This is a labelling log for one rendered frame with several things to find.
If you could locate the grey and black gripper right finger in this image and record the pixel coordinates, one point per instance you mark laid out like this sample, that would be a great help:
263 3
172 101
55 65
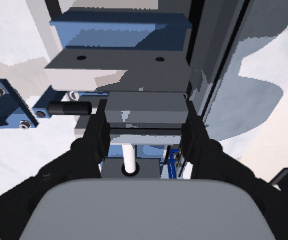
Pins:
214 164

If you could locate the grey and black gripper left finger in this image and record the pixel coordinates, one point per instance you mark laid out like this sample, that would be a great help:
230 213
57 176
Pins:
18 204

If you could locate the grey long flat bar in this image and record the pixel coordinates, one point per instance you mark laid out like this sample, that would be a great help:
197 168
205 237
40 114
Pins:
94 101

